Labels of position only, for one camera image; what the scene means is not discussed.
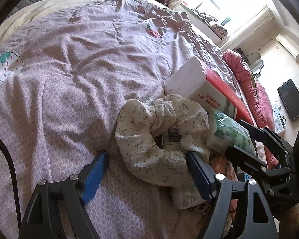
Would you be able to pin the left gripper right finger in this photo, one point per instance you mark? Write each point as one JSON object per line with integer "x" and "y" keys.
{"x": 253, "y": 218}

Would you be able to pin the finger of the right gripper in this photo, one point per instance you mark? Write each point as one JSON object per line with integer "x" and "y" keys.
{"x": 273, "y": 142}
{"x": 245, "y": 161}

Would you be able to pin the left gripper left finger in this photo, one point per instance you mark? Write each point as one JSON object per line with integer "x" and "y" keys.
{"x": 42, "y": 216}

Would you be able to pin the green white tissue pack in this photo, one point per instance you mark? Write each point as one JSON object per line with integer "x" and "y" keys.
{"x": 225, "y": 132}

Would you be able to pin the floral white fabric scrunchie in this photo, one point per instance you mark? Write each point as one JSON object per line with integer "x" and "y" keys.
{"x": 153, "y": 140}

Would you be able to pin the pink red rolled duvet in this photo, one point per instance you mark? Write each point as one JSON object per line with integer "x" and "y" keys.
{"x": 257, "y": 98}

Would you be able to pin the black flat television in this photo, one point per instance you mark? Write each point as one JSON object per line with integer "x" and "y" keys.
{"x": 289, "y": 95}

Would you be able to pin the leopard print item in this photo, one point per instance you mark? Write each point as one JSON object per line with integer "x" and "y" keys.
{"x": 201, "y": 207}

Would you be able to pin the white standing fan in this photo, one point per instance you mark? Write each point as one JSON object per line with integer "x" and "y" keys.
{"x": 255, "y": 64}

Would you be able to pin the red white tissue box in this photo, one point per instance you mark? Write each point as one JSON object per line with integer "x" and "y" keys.
{"x": 197, "y": 82}

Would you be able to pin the clothes on window sill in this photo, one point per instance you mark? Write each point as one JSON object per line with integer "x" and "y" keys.
{"x": 218, "y": 29}

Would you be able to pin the lilac patterned quilt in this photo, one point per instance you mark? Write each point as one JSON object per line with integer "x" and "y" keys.
{"x": 79, "y": 66}

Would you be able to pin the white wall air conditioner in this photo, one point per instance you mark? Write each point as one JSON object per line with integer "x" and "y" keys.
{"x": 293, "y": 51}

